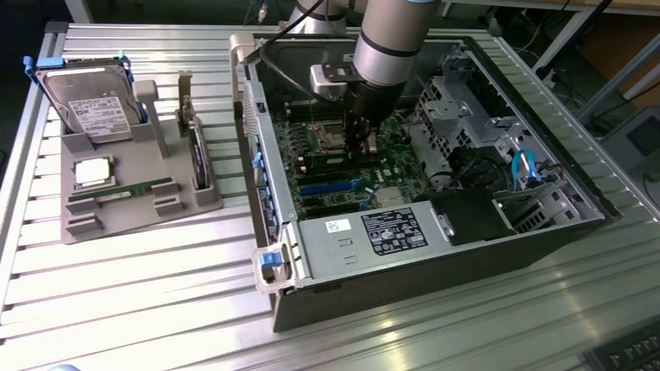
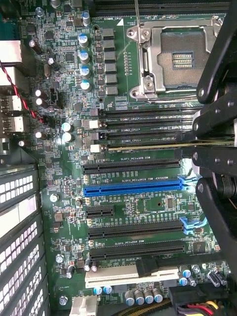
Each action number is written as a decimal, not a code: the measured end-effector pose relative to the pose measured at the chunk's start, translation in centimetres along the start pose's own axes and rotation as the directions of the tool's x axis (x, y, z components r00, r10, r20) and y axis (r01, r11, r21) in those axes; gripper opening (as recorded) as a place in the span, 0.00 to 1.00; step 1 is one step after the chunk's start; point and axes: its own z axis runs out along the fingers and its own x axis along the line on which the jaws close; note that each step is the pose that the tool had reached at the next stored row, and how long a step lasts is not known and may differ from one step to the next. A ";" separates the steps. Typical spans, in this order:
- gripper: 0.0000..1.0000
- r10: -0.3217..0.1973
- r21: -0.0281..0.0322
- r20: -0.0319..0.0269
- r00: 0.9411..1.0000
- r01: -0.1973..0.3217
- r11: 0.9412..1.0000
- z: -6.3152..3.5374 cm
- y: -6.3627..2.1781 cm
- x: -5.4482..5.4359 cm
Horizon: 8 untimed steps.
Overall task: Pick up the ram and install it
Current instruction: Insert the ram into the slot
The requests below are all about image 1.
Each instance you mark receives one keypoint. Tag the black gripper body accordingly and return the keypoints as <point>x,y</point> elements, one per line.
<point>376,100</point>

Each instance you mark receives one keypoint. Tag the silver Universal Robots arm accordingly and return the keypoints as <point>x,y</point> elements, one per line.
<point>390,35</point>

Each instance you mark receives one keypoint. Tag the green RAM stick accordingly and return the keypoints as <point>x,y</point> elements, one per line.
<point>122,189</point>
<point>330,159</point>

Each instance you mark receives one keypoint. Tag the CPU socket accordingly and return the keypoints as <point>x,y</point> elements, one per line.
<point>326,136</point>

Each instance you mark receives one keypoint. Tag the long black expansion slot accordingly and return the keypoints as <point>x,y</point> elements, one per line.
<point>335,174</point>

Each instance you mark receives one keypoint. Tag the blue expansion slot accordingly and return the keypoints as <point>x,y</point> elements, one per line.
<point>330,187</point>

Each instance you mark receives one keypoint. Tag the silver chipset heatsink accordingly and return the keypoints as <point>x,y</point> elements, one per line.
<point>394,196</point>

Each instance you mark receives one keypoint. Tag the metal disk bay cage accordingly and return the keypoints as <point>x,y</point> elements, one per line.
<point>454,116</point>

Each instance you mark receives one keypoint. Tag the short black expansion slot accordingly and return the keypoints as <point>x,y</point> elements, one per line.
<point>332,201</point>

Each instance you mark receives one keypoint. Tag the green motherboard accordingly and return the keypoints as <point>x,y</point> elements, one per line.
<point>330,201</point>

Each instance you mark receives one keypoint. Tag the grey power supply unit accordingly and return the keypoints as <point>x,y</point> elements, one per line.
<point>356,239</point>

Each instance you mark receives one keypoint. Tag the graphics card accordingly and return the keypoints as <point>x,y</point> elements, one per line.
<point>199,154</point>

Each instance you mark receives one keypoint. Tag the blue case latch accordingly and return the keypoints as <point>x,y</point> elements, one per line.
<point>268,259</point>

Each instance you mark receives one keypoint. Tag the black open PC case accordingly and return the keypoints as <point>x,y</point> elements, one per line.
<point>392,286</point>

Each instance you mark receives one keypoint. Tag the grey parts rack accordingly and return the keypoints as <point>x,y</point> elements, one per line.
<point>134,216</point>

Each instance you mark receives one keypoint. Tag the grey computer tower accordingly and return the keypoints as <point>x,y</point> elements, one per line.
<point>636,143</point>

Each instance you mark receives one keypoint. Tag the silver CPU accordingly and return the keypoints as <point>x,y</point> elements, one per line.
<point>92,172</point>

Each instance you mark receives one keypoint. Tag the silver hard disk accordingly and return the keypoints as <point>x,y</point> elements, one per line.
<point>90,104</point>

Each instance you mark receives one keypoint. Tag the blue disk caddy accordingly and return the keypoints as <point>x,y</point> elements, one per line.
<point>32,71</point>

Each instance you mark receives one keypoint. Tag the black keyboard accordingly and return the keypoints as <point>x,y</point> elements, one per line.
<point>627,351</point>

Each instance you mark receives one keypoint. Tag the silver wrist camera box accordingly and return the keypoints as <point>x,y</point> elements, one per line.
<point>327,83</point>

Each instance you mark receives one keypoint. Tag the white desk frame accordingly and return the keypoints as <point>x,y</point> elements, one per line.
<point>572,23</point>

